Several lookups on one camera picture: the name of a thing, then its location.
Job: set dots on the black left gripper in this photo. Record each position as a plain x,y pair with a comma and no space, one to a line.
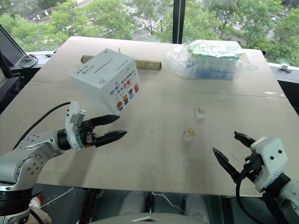
87,136

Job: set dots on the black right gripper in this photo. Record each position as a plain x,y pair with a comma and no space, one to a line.
254,166

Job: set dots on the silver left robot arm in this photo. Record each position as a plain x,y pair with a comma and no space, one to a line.
28,154

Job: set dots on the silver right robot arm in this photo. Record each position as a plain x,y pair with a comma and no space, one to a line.
287,198

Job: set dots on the white donation box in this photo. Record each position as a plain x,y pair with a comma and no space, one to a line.
102,79

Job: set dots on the small wrapped candy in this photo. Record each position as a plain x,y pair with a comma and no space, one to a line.
188,135

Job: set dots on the white rounded robot leg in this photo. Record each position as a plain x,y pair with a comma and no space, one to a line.
197,207
134,203

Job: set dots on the brown cardboard tube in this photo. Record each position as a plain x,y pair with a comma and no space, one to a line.
149,65

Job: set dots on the blue pack with green top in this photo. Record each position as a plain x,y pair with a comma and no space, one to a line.
210,60

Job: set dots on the clear plastic bag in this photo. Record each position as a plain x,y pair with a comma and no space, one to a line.
177,63

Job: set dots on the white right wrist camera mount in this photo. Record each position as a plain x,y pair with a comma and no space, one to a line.
271,149

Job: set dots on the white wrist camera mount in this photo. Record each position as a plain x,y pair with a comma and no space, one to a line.
271,149
74,112

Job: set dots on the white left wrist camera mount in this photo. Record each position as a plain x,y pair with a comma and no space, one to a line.
74,112

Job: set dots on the silver metal window bracket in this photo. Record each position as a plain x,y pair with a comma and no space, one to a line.
285,67

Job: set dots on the black window frame post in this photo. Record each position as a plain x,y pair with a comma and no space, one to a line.
179,21

